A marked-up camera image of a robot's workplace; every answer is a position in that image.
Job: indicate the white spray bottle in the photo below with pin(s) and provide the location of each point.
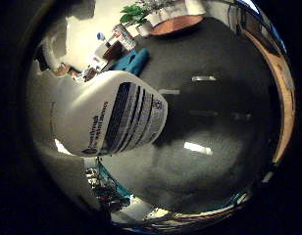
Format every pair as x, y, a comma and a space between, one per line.
98, 111

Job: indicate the teal cloth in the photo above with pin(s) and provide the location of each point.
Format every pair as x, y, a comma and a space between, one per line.
133, 62

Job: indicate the blue capped white bottle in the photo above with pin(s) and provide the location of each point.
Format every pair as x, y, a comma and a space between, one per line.
101, 36

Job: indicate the cluttered supply shelf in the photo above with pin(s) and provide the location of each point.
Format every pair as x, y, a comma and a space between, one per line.
120, 40

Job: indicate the black and teal electronics rack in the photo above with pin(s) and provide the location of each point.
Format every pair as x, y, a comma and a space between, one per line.
108, 189

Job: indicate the copper round tray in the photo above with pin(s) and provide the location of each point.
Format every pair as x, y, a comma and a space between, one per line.
177, 24

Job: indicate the green potted plant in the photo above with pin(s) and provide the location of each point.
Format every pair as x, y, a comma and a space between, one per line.
134, 14

